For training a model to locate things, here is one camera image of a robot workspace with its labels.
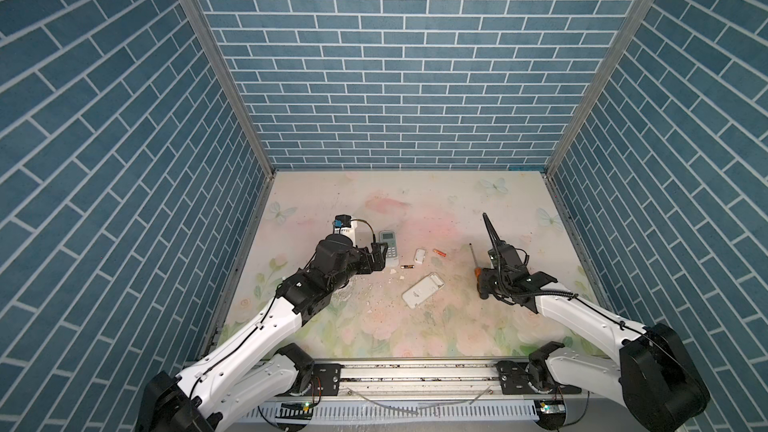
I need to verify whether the right aluminium corner post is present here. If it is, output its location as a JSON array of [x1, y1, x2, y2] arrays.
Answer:
[[543, 0, 655, 183]]

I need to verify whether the white remote control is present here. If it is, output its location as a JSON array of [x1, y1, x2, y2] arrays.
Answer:
[[379, 230, 399, 268], [402, 274, 445, 309]]

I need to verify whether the right controller board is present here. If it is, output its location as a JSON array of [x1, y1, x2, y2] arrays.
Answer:
[[534, 400, 567, 431]]

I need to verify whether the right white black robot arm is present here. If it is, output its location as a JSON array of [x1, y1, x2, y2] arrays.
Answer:
[[475, 268, 711, 431]]

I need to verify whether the aluminium corner post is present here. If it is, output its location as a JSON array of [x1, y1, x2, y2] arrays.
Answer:
[[543, 0, 655, 183], [178, 0, 275, 180]]

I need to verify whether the grey loose cable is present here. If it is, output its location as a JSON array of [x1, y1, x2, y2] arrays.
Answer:
[[346, 386, 493, 413]]

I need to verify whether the left controller board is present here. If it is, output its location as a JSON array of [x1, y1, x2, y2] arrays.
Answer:
[[274, 402, 315, 429]]

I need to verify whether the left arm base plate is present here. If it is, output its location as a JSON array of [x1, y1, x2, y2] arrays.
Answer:
[[312, 362, 343, 397]]

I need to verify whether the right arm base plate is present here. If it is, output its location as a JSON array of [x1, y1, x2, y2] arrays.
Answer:
[[495, 360, 582, 396]]

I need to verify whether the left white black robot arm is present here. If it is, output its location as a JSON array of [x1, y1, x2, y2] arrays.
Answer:
[[135, 233, 388, 431]]

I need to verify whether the orange handled screwdriver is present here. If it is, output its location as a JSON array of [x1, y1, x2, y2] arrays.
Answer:
[[468, 243, 482, 279]]

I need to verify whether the left aluminium corner post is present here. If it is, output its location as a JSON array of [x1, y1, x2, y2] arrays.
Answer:
[[178, 0, 275, 180]]

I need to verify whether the white battery cover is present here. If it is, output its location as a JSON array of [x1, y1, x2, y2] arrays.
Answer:
[[414, 248, 426, 265]]

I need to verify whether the controller board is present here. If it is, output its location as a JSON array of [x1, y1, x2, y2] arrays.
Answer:
[[534, 400, 567, 431], [274, 402, 315, 429]]

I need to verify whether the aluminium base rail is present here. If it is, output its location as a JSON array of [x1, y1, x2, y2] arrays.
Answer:
[[227, 356, 685, 432]]

